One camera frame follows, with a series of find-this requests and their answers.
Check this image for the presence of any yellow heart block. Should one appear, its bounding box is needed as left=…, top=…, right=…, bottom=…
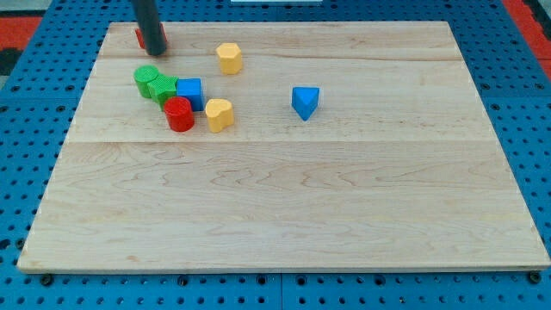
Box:
left=205, top=98, right=234, bottom=133

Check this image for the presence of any red cylinder block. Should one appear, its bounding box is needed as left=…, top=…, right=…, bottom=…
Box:
left=164, top=96, right=195, bottom=132

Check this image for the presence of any blue cube block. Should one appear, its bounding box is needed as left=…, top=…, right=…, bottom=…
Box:
left=176, top=77, right=205, bottom=112

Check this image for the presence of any yellow hexagon block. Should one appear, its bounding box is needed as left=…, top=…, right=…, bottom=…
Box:
left=216, top=42, right=243, bottom=75

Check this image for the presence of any green star block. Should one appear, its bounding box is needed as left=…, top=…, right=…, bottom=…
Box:
left=147, top=74, right=178, bottom=111

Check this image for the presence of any green cylinder block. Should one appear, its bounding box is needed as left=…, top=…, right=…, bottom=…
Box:
left=133, top=65, right=159, bottom=98

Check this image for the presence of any light wooden board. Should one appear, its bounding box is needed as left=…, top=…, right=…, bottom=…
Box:
left=17, top=22, right=550, bottom=275

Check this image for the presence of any blue triangle block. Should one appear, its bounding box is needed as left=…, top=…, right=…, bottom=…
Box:
left=291, top=87, right=319, bottom=121

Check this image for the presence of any red star block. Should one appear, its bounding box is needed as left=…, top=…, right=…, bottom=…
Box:
left=134, top=24, right=167, bottom=49

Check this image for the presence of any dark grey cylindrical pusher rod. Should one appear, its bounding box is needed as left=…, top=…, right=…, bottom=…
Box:
left=131, top=0, right=167, bottom=56

